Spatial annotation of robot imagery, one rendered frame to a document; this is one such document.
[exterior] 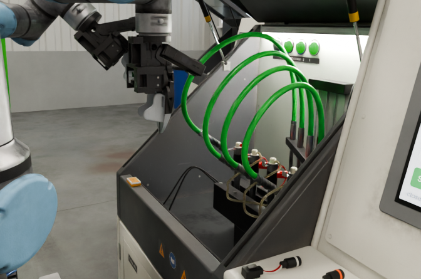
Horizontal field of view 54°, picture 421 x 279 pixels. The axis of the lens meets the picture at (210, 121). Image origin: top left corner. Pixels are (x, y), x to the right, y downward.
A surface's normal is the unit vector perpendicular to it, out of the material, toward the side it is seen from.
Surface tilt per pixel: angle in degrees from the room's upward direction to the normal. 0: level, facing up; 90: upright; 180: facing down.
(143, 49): 91
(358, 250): 76
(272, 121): 90
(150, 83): 91
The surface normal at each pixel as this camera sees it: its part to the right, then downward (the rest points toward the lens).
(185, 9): 0.53, 0.20
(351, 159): -0.84, -0.15
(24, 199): 0.93, 0.22
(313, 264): 0.03, -0.98
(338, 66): -0.87, 0.08
